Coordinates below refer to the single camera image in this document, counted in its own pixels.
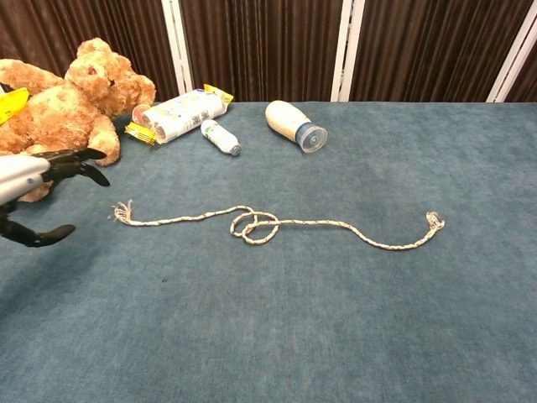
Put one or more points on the blue table cover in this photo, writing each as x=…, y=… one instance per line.
x=293, y=315

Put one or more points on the small white bottle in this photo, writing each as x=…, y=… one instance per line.
x=218, y=136

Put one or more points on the brown teddy bear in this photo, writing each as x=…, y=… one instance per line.
x=63, y=109

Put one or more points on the yellow snack bag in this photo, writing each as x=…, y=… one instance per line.
x=10, y=103

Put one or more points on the white partition post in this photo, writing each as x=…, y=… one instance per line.
x=346, y=50
x=512, y=54
x=176, y=42

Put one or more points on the cream bottle with blue cap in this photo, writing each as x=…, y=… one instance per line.
x=285, y=117

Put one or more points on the white pack with yellow ends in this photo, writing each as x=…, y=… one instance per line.
x=184, y=113

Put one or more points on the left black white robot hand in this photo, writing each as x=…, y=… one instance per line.
x=21, y=174

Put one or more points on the brown pleated curtain panel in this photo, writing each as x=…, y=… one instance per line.
x=432, y=46
x=84, y=21
x=526, y=84
x=260, y=46

